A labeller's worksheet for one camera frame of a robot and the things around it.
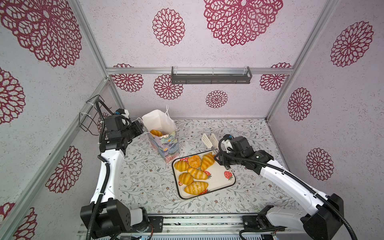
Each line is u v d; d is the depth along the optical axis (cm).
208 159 92
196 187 81
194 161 92
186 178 85
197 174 88
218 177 89
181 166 90
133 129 67
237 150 61
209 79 87
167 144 83
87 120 75
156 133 97
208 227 73
